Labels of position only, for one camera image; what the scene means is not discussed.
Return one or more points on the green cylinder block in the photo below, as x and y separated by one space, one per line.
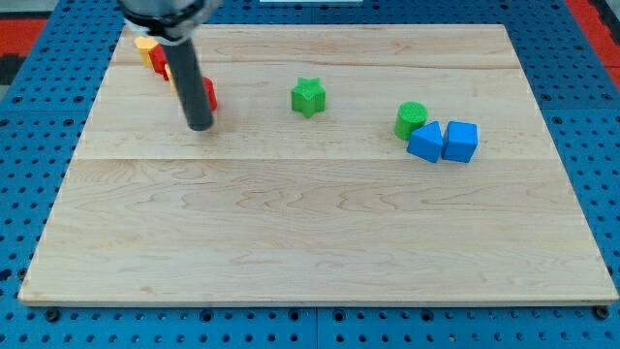
410 117

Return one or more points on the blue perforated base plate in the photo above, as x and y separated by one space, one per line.
48 102

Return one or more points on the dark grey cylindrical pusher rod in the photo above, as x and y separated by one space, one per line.
187 77

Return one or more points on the red star block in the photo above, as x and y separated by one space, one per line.
158 61

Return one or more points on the blue triangle block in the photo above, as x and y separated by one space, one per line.
427 142

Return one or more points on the red circle block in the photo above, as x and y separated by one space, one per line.
210 93

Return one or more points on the green star block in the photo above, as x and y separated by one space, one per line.
308 96

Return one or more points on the yellow hexagon block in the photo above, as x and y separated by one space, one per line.
144 45

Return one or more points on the wooden board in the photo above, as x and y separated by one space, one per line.
270 208

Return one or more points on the yellow block behind rod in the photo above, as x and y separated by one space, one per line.
169 77

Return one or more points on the blue cube block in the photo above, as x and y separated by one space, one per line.
461 140

